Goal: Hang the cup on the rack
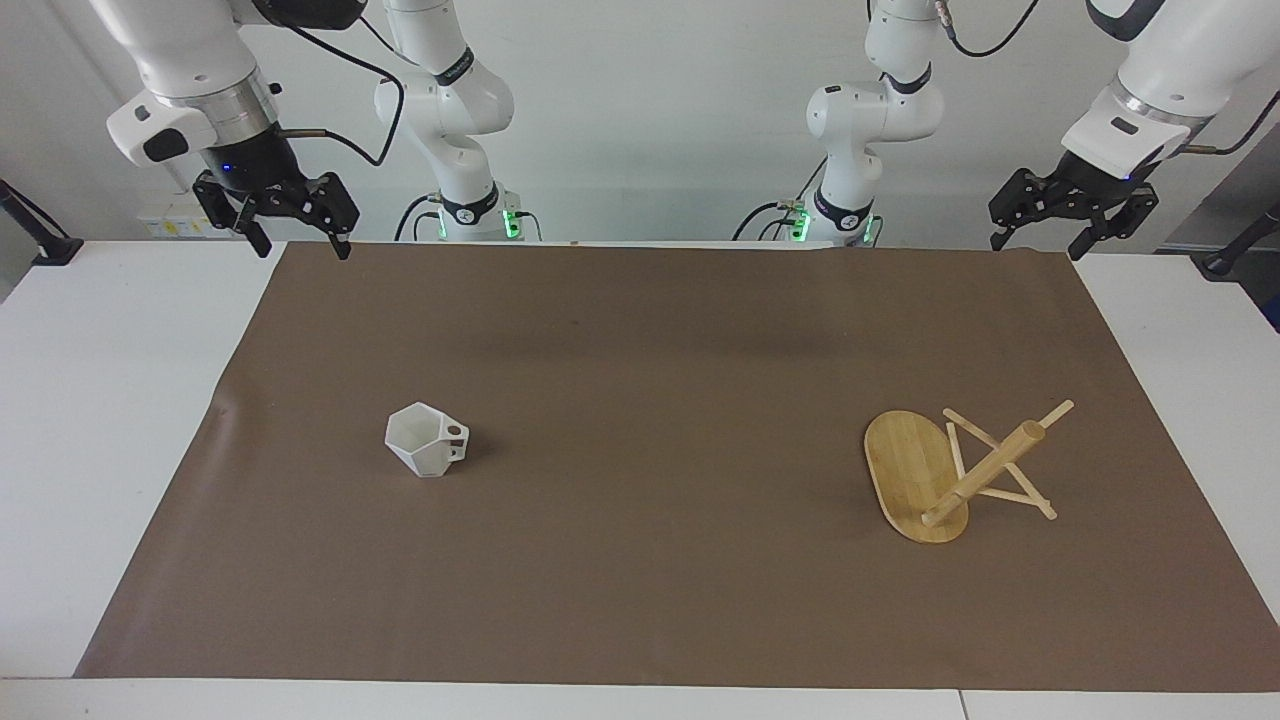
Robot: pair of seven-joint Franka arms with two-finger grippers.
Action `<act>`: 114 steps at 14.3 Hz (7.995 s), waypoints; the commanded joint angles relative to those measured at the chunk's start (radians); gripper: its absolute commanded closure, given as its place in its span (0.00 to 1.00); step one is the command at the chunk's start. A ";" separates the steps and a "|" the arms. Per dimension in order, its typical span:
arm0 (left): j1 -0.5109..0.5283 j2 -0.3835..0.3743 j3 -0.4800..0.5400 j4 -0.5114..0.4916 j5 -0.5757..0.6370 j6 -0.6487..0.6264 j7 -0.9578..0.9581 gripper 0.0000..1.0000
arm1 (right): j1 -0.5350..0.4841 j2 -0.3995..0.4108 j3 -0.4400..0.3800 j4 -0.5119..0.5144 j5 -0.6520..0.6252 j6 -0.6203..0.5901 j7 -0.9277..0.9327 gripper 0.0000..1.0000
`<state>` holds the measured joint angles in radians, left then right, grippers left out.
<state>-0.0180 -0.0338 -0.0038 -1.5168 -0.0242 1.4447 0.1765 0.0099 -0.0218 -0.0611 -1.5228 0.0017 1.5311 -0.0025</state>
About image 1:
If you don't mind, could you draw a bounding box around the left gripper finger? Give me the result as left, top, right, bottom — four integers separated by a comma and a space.
1067, 186, 1160, 264
987, 167, 1062, 252

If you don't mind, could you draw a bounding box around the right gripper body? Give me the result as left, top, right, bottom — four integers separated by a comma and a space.
201, 130, 313, 199

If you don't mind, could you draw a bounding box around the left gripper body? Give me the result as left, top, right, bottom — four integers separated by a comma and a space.
1044, 149, 1138, 214

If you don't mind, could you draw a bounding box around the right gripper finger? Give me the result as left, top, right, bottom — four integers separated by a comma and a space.
264, 171, 362, 262
192, 171, 274, 259

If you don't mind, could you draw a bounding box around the white faceted cup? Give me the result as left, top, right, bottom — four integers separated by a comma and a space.
384, 401, 471, 479

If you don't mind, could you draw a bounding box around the wooden cup rack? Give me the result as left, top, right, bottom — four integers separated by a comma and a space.
863, 399, 1077, 545

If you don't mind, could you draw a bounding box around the white power strip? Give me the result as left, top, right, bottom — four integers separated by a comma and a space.
137, 204, 219, 240

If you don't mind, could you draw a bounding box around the black stand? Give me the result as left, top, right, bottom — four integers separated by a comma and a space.
1192, 203, 1280, 281
0, 178, 85, 268

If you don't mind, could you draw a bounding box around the black cable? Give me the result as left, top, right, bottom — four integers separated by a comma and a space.
393, 192, 443, 243
268, 18, 407, 169
1183, 88, 1280, 158
732, 158, 829, 242
934, 0, 1043, 59

